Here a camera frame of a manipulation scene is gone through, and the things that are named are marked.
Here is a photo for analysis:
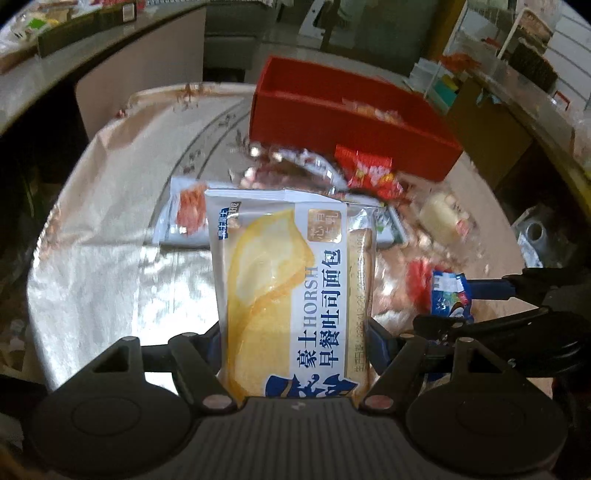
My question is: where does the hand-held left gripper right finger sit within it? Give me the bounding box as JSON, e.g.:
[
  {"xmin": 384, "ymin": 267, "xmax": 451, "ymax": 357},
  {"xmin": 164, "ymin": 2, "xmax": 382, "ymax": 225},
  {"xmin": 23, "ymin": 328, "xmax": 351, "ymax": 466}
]
[{"xmin": 360, "ymin": 318, "xmax": 509, "ymax": 412}]

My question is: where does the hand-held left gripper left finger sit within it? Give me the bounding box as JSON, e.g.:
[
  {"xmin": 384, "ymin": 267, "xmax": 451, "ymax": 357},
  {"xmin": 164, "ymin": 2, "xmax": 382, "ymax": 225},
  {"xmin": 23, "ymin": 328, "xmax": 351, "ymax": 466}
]
[{"xmin": 90, "ymin": 320, "xmax": 237, "ymax": 412}]

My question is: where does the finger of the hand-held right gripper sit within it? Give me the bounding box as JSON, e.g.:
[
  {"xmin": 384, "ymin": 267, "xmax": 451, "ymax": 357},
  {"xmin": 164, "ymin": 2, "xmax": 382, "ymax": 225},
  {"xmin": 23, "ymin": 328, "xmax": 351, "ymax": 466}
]
[
  {"xmin": 412, "ymin": 308, "xmax": 568, "ymax": 346},
  {"xmin": 464, "ymin": 267, "xmax": 591, "ymax": 308}
]

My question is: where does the blue snack packet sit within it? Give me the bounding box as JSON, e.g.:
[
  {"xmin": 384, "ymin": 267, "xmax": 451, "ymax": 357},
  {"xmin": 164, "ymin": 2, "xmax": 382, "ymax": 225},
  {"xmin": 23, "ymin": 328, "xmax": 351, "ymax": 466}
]
[{"xmin": 431, "ymin": 271, "xmax": 474, "ymax": 321}]

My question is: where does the white yellow bread packet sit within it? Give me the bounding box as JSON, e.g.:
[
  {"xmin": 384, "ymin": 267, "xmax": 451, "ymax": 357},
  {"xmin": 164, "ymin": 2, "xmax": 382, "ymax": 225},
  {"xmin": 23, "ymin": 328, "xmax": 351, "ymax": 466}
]
[{"xmin": 204, "ymin": 187, "xmax": 379, "ymax": 401}]

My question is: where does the red gummy candy packet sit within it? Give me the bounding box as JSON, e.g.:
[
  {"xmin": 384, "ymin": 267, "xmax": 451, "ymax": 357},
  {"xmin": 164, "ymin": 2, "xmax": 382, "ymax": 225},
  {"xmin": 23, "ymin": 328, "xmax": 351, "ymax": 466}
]
[{"xmin": 335, "ymin": 144, "xmax": 407, "ymax": 200}]

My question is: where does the red cardboard box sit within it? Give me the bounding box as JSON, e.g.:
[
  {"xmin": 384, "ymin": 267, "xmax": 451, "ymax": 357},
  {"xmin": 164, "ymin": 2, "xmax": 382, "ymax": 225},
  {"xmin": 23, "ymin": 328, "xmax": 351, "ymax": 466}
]
[{"xmin": 249, "ymin": 55, "xmax": 465, "ymax": 182}]

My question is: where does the white plastic bag of snacks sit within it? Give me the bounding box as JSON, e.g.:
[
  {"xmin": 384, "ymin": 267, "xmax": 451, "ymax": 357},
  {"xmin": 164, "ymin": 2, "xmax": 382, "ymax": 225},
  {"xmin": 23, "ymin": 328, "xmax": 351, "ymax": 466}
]
[{"xmin": 9, "ymin": 9, "xmax": 75, "ymax": 43}]

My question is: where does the small red snack packet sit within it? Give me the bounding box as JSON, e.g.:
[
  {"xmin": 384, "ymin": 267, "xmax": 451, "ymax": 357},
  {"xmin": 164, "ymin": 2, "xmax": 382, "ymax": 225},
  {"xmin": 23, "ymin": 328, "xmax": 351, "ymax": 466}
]
[{"xmin": 406, "ymin": 258, "xmax": 437, "ymax": 305}]

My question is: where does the silver foil bundle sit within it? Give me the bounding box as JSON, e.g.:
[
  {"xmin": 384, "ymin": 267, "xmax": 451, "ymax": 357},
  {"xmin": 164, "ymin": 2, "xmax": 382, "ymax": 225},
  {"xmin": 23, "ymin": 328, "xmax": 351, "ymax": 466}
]
[{"xmin": 515, "ymin": 205, "xmax": 571, "ymax": 268}]

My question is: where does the cream bun in clear wrapper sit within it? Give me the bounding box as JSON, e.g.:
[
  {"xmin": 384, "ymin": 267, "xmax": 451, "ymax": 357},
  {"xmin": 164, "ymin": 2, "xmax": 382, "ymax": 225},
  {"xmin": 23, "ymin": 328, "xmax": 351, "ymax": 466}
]
[{"xmin": 418, "ymin": 191, "xmax": 476, "ymax": 245}]

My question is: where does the green white snack packet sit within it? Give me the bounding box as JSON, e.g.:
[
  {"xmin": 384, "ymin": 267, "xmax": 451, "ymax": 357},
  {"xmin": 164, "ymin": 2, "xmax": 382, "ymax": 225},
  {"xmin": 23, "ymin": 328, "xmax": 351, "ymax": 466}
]
[{"xmin": 344, "ymin": 194, "xmax": 411, "ymax": 247}]

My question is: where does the grey packet with red print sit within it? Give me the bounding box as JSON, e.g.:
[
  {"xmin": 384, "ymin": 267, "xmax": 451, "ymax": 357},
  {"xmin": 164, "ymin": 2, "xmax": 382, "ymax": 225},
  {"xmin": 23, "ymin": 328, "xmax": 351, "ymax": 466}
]
[{"xmin": 152, "ymin": 176, "xmax": 213, "ymax": 250}]

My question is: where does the wooden cabinet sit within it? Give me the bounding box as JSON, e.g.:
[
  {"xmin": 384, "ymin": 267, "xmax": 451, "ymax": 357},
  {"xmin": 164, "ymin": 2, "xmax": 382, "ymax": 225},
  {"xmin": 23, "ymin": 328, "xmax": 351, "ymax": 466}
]
[{"xmin": 445, "ymin": 74, "xmax": 591, "ymax": 195}]

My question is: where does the silver tablecloth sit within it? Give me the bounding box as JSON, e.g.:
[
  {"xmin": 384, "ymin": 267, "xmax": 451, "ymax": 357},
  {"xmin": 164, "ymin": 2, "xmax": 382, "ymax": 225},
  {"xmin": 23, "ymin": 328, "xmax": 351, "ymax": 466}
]
[{"xmin": 28, "ymin": 82, "xmax": 555, "ymax": 398}]

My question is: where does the clear shiny snack packet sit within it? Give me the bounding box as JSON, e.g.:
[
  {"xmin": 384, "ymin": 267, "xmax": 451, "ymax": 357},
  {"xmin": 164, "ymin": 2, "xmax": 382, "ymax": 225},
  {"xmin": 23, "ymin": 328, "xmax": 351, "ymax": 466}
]
[{"xmin": 228, "ymin": 143, "xmax": 347, "ymax": 195}]

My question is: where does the black woven basket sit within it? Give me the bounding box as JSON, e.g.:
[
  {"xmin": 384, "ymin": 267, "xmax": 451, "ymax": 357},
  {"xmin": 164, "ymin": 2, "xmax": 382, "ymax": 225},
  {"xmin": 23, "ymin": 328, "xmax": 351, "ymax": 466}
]
[{"xmin": 507, "ymin": 23, "xmax": 556, "ymax": 89}]

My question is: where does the grey coffee table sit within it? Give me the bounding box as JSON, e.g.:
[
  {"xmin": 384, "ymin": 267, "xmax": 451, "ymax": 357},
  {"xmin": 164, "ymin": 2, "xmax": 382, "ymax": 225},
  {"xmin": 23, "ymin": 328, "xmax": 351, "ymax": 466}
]
[{"xmin": 0, "ymin": 0, "xmax": 207, "ymax": 144}]

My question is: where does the grey sofa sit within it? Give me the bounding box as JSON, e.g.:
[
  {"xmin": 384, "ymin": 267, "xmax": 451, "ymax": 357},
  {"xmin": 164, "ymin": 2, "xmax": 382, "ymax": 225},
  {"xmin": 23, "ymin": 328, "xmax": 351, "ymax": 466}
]
[{"xmin": 203, "ymin": 0, "xmax": 280, "ymax": 85}]

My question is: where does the dark green box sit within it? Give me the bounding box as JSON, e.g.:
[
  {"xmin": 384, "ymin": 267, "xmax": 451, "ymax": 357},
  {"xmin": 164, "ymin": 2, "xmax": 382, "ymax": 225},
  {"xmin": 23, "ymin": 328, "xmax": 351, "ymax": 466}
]
[{"xmin": 37, "ymin": 6, "xmax": 138, "ymax": 58}]

